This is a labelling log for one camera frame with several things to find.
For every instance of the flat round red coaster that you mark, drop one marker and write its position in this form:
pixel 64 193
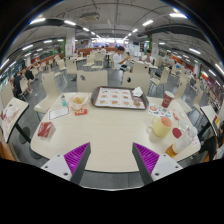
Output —
pixel 176 133

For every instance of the ceiling air conditioner unit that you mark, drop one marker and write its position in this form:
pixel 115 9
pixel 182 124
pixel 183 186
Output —
pixel 90 16

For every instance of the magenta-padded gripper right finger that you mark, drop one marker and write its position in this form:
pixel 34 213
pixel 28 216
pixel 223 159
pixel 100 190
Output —
pixel 148 160

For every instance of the yellow mug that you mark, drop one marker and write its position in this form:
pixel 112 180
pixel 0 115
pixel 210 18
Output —
pixel 161 128

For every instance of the crumpled white napkin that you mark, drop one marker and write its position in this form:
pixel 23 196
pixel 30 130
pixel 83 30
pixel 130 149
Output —
pixel 137 92

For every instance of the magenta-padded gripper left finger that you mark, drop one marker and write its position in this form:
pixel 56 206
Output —
pixel 75 160

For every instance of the dark food tray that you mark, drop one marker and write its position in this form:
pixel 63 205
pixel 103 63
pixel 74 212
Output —
pixel 113 98

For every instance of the clear white-capped drink bottle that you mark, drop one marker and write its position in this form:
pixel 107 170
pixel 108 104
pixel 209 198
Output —
pixel 183 141

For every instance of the neighbouring beige table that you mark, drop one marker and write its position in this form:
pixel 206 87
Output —
pixel 13 116
pixel 208 115

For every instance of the beige chair with hole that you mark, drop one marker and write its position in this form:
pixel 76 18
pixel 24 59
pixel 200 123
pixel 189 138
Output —
pixel 136 83
pixel 91 83

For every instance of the person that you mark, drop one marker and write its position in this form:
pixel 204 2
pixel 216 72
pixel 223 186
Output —
pixel 16 85
pixel 29 74
pixel 117 60
pixel 147 58

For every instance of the red paper cup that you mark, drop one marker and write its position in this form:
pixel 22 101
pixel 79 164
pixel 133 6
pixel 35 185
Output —
pixel 167 99

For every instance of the red paper box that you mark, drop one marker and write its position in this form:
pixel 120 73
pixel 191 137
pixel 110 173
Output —
pixel 45 129

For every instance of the ceiling lights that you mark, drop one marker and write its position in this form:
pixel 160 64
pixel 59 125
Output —
pixel 147 22

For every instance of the white card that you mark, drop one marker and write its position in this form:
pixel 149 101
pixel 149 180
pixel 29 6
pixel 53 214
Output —
pixel 59 113

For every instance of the group of beige chairs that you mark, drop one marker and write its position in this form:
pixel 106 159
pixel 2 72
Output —
pixel 71 66

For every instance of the food wrapper with fries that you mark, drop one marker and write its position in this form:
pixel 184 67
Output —
pixel 79 101

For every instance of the small red sauce packet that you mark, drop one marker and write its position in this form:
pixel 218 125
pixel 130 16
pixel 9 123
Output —
pixel 175 116
pixel 81 112

